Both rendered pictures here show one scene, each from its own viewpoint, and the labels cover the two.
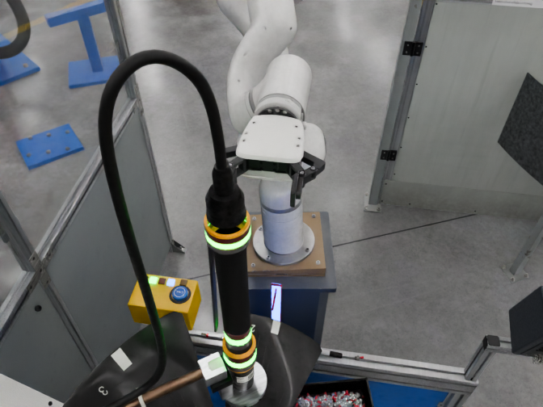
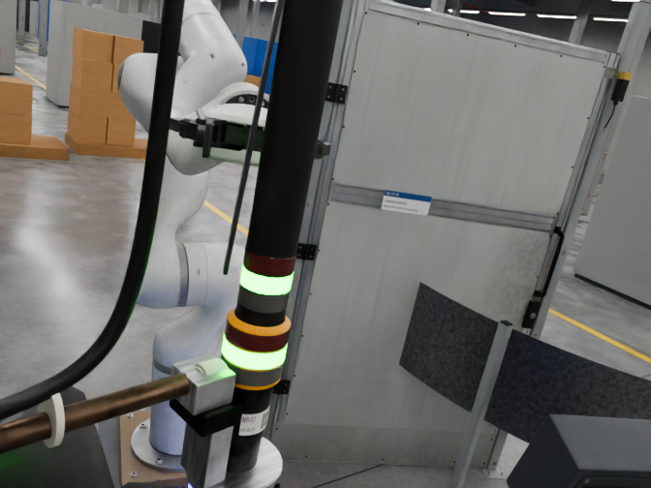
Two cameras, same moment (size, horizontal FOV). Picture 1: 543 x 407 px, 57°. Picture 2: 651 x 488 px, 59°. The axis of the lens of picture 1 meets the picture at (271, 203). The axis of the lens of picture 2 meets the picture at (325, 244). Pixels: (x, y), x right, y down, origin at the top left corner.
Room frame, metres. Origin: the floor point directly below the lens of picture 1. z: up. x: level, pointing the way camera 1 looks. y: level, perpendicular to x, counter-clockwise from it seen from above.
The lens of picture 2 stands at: (-0.03, 0.15, 1.74)
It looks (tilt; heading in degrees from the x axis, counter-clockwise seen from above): 17 degrees down; 337
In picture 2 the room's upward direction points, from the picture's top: 11 degrees clockwise
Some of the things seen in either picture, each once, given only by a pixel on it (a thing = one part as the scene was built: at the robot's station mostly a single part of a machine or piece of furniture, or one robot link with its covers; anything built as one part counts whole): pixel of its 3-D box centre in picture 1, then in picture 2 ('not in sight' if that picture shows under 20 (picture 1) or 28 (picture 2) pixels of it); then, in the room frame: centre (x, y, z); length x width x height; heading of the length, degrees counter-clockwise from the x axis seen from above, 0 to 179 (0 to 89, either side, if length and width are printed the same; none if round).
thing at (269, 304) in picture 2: (237, 336); (263, 293); (0.31, 0.04, 1.59); 0.03 x 0.03 x 0.01
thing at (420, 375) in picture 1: (310, 358); not in sight; (0.65, -0.11, 0.82); 0.90 x 0.04 x 0.08; 81
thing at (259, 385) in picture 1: (234, 372); (232, 419); (0.30, 0.05, 1.49); 0.09 x 0.07 x 0.10; 116
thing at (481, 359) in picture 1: (481, 358); not in sight; (0.58, -0.54, 0.96); 0.03 x 0.03 x 0.20; 81
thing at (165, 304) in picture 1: (166, 302); not in sight; (0.71, 0.28, 1.02); 0.16 x 0.10 x 0.11; 81
